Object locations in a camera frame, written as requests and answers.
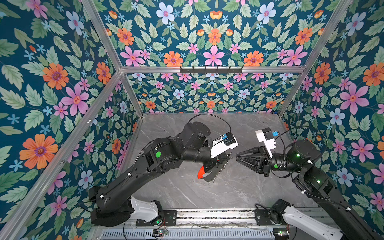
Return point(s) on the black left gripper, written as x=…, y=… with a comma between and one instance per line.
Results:
x=219, y=159

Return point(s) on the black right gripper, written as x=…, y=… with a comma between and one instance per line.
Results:
x=263, y=163

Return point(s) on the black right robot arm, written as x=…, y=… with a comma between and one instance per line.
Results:
x=300, y=158

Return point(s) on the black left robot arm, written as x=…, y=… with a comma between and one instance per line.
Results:
x=115, y=203

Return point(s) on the black hook rack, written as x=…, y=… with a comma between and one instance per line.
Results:
x=210, y=70

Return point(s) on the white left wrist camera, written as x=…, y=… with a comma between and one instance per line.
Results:
x=223, y=143

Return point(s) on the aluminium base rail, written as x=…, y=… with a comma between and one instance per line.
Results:
x=241, y=217

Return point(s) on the white perforated cable tray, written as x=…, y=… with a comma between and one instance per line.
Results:
x=188, y=234

